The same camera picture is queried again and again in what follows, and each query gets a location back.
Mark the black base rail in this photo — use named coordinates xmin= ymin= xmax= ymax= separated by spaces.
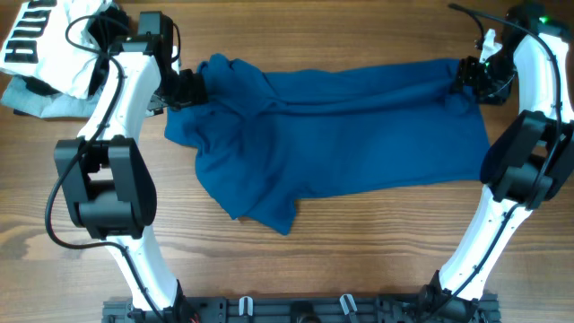
xmin=100 ymin=293 xmax=500 ymax=323

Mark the black folded garment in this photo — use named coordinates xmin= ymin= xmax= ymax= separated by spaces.
xmin=13 ymin=4 xmax=128 ymax=115

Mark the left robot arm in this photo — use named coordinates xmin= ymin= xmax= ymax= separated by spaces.
xmin=45 ymin=11 xmax=208 ymax=322

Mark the left black cable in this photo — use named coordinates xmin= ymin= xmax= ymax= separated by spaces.
xmin=44 ymin=14 xmax=168 ymax=323

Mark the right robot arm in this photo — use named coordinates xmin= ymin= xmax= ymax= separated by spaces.
xmin=414 ymin=1 xmax=573 ymax=322

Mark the white shirt with black lettering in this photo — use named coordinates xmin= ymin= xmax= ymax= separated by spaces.
xmin=1 ymin=0 xmax=114 ymax=99

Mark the grey folded garment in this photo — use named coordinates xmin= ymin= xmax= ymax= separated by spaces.
xmin=1 ymin=76 xmax=103 ymax=118

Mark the blue t-shirt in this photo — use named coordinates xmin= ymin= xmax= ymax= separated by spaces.
xmin=165 ymin=54 xmax=489 ymax=235

